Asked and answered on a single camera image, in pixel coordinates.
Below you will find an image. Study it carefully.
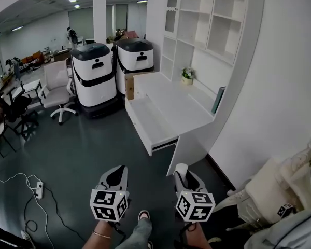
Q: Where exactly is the orange sofa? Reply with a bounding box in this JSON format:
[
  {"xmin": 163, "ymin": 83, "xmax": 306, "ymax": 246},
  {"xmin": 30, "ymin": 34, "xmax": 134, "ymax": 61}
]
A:
[{"xmin": 20, "ymin": 50, "xmax": 45, "ymax": 65}]

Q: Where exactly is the person's left forearm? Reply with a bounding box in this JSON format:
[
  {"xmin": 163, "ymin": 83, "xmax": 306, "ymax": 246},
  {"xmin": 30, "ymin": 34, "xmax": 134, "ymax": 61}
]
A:
[{"xmin": 81, "ymin": 218, "xmax": 120, "ymax": 249}]

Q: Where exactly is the person's leg in jeans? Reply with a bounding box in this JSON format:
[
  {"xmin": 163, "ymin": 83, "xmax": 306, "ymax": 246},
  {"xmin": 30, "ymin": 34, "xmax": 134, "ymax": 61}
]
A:
[{"xmin": 121, "ymin": 216, "xmax": 153, "ymax": 249}]

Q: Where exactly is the person's shoe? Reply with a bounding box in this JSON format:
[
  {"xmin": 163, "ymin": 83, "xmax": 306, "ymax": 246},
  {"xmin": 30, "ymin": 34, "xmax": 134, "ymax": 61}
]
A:
[{"xmin": 137, "ymin": 210, "xmax": 151, "ymax": 222}]

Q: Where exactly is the white black mobile robot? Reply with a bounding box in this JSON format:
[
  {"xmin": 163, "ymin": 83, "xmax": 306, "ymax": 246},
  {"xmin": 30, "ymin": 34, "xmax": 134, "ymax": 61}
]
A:
[
  {"xmin": 69, "ymin": 43, "xmax": 120, "ymax": 119},
  {"xmin": 115, "ymin": 38, "xmax": 155, "ymax": 95}
]

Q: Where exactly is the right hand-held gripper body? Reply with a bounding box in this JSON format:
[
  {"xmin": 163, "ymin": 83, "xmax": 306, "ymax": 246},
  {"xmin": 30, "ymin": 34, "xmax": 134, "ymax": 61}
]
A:
[{"xmin": 175, "ymin": 190, "xmax": 216, "ymax": 240}]

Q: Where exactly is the green book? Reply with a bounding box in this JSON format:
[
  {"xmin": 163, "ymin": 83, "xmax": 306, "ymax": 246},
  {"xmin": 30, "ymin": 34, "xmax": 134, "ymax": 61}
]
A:
[{"xmin": 211, "ymin": 86, "xmax": 227, "ymax": 115}]

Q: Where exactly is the black mesh office chair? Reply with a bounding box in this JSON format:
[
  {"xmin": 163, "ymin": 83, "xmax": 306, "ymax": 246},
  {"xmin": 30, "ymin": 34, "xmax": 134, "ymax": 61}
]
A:
[{"xmin": 0, "ymin": 81, "xmax": 39, "ymax": 140}]

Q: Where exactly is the small potted flower plant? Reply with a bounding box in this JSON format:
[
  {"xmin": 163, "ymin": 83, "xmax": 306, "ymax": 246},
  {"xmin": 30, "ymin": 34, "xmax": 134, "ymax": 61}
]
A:
[{"xmin": 181, "ymin": 66, "xmax": 196, "ymax": 86}]

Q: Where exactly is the black case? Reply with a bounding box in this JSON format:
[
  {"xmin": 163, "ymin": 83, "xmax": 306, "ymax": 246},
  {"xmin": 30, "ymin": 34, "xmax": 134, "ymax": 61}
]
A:
[{"xmin": 0, "ymin": 220, "xmax": 36, "ymax": 249}]

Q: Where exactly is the black cable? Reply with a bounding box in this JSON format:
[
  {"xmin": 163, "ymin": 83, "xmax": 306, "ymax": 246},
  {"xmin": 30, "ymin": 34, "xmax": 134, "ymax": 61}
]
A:
[{"xmin": 23, "ymin": 187, "xmax": 88, "ymax": 242}]

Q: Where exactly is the white wall shelf unit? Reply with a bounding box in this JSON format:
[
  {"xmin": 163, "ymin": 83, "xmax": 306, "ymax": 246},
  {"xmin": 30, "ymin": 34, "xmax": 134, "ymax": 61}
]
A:
[{"xmin": 125, "ymin": 0, "xmax": 265, "ymax": 177}]

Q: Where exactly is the white power strip with cable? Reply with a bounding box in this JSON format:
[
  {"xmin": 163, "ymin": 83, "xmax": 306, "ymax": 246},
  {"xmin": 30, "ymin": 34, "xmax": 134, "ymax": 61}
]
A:
[{"xmin": 0, "ymin": 172, "xmax": 55, "ymax": 249}]

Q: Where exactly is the person's right forearm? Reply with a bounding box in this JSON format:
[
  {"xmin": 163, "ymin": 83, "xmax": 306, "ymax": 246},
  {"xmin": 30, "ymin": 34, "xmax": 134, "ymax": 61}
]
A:
[{"xmin": 180, "ymin": 222, "xmax": 211, "ymax": 249}]

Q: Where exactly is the white office chair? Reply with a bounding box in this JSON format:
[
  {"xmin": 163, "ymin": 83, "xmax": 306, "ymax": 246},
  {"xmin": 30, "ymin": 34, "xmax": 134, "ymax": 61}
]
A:
[{"xmin": 43, "ymin": 60, "xmax": 80, "ymax": 126}]

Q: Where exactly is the white table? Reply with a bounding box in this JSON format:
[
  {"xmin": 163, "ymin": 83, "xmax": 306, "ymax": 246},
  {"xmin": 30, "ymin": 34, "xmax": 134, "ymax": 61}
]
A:
[{"xmin": 12, "ymin": 78, "xmax": 44, "ymax": 106}]

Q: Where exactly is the thin gold bracelet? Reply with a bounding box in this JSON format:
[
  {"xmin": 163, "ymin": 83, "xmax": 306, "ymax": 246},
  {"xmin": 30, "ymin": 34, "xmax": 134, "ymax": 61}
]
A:
[{"xmin": 92, "ymin": 231, "xmax": 112, "ymax": 240}]

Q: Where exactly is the person's grey shirt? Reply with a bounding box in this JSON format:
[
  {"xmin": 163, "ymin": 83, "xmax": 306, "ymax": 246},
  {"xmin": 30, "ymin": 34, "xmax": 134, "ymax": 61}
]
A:
[{"xmin": 243, "ymin": 205, "xmax": 311, "ymax": 249}]

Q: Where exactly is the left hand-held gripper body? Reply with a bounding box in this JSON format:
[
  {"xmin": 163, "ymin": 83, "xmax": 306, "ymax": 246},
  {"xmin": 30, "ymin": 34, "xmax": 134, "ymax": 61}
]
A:
[{"xmin": 90, "ymin": 183, "xmax": 132, "ymax": 235}]

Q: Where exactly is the white cushioned seat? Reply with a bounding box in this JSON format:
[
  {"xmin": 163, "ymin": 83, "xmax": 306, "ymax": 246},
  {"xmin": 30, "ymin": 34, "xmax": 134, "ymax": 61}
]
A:
[{"xmin": 214, "ymin": 156, "xmax": 301, "ymax": 234}]

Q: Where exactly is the small patterned tracker block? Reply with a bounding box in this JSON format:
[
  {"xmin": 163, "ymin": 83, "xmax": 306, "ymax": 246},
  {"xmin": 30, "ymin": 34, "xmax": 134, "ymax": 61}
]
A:
[{"xmin": 277, "ymin": 203, "xmax": 295, "ymax": 217}]

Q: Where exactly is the brown cardboard box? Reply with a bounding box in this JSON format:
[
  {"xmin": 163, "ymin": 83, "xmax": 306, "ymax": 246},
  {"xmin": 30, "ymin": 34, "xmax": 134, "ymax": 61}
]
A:
[{"xmin": 124, "ymin": 71, "xmax": 156, "ymax": 101}]

